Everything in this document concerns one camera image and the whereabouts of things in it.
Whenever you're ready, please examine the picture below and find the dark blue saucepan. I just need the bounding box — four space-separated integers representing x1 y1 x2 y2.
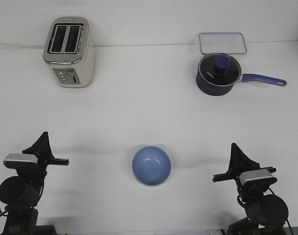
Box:
196 73 287 96

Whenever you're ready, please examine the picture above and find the glass pot lid blue knob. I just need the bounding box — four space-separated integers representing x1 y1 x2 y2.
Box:
198 53 242 87

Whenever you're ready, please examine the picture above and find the silver cream two-slot toaster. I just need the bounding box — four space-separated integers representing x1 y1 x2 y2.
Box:
43 17 96 88

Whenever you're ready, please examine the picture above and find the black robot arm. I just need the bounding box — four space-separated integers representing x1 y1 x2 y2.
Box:
0 132 69 235
212 143 289 235

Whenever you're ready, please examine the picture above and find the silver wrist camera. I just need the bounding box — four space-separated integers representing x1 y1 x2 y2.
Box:
239 169 275 186
3 153 38 169

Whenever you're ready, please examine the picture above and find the blue bowl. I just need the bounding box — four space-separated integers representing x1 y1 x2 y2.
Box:
132 146 172 187

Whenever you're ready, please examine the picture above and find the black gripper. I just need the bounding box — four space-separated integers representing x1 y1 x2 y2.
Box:
22 131 69 176
212 143 277 192

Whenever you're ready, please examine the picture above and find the white toaster power cord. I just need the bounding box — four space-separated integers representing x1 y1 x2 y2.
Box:
0 43 46 48

